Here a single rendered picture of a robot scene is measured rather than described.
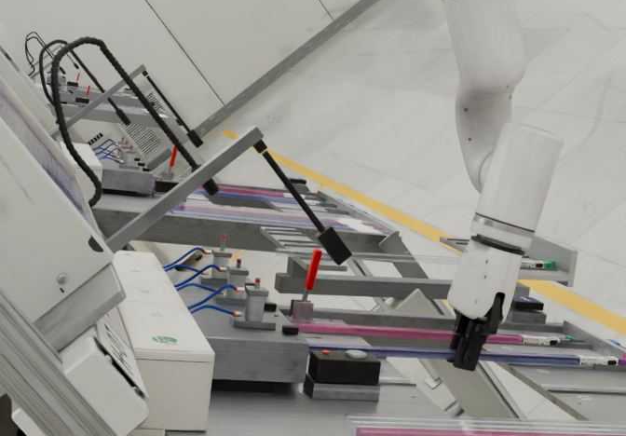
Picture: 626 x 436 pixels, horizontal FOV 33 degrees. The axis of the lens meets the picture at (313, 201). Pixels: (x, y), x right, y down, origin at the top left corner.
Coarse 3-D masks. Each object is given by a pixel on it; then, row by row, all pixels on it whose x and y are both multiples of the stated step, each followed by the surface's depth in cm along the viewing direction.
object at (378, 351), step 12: (312, 348) 136; (324, 348) 137; (336, 348) 137; (348, 348) 138; (360, 348) 138; (372, 348) 139; (384, 348) 139; (396, 348) 140; (408, 348) 141; (420, 348) 141; (432, 348) 142; (480, 360) 143; (492, 360) 144; (504, 360) 144; (516, 360) 145; (528, 360) 145; (540, 360) 146; (552, 360) 146; (564, 360) 147; (576, 360) 147; (624, 360) 149
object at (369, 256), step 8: (288, 256) 173; (296, 256) 174; (328, 256) 175; (352, 256) 176; (360, 256) 177; (368, 256) 177; (376, 256) 177; (384, 256) 178; (392, 256) 178; (400, 256) 179; (408, 256) 179; (416, 256) 179; (424, 256) 180; (432, 256) 181; (440, 256) 181; (448, 256) 182; (448, 264) 181; (456, 264) 182; (544, 264) 186; (552, 264) 187
